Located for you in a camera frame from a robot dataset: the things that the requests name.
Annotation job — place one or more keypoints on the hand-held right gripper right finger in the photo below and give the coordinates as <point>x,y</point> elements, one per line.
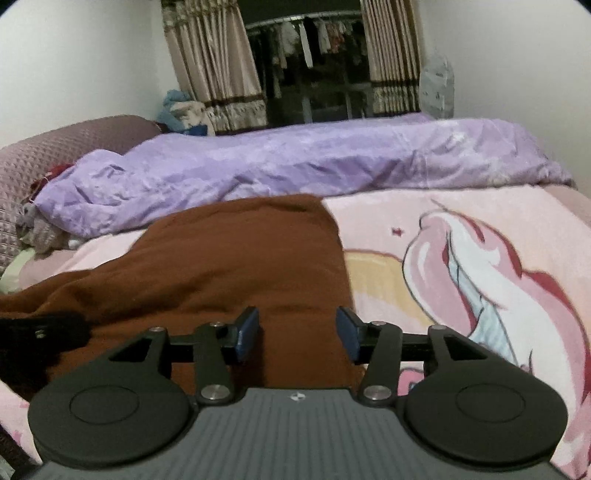
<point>348,334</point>

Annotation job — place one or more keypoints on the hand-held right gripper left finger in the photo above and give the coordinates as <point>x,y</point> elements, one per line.
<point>247,334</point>

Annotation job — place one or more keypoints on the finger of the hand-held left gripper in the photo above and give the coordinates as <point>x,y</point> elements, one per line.
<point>41,332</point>

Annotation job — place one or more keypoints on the brown garment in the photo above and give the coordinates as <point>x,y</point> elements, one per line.
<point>217,272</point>

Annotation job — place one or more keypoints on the pile of mixed clothes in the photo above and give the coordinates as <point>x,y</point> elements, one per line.
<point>44,226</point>

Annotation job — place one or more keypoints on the blue white clothes pile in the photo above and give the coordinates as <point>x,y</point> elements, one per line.
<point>182,113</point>

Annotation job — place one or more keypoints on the row of hanging clothes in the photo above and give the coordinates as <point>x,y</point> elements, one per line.
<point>318,39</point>

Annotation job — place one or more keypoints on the light green pillow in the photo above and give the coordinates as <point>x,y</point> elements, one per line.
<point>16,272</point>

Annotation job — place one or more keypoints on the pink printed blanket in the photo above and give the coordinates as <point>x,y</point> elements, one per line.
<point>466,258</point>

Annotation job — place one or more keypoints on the purple quilt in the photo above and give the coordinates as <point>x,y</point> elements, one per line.
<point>295,161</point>

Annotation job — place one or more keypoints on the mauve quilted headboard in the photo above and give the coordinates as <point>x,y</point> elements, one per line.
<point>41,147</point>

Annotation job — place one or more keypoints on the dark window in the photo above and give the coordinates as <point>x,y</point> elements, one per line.
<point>314,97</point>

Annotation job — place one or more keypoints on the beige patterned curtain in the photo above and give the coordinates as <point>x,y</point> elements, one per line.
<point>392,55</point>
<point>212,60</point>

